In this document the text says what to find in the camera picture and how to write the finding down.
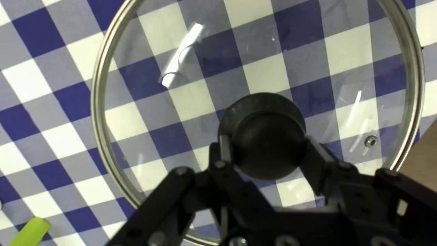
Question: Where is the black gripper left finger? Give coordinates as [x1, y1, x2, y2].
[107, 135, 271, 246]

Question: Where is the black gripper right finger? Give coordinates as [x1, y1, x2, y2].
[302, 137, 437, 215]

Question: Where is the glass lid with black knob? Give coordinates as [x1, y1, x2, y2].
[89, 0, 428, 246]

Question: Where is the green plastic bottle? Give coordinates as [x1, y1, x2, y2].
[7, 215, 52, 246]

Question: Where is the blue white checked tablecloth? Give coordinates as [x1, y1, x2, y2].
[0, 0, 437, 246]

